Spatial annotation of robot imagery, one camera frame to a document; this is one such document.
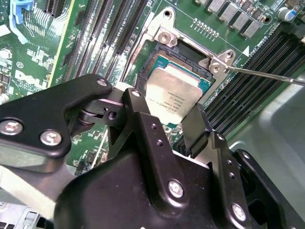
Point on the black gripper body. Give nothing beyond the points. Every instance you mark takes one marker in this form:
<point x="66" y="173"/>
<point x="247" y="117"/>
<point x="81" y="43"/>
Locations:
<point x="114" y="195"/>

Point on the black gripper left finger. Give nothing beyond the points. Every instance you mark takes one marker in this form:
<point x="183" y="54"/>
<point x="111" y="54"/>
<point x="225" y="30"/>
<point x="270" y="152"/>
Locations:
<point x="35" y="114"/>

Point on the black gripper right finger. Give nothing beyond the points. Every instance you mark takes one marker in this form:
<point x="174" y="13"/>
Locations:
<point x="222" y="171"/>

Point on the silver CPU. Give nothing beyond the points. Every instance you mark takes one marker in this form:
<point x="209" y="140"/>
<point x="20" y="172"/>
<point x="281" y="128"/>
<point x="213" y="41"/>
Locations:
<point x="174" y="95"/>

